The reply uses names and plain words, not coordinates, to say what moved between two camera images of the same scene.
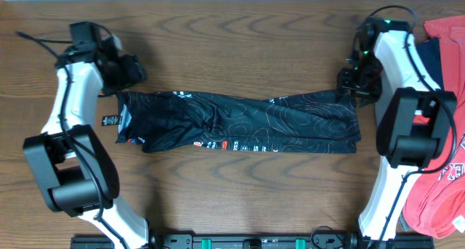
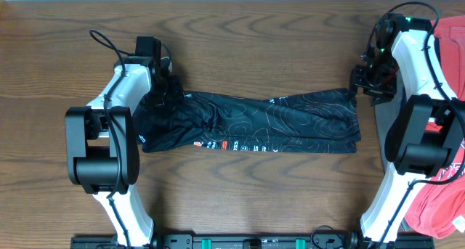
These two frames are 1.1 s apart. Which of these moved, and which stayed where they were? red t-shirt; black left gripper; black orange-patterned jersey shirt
Moved: black left gripper
Stayed: red t-shirt; black orange-patterned jersey shirt
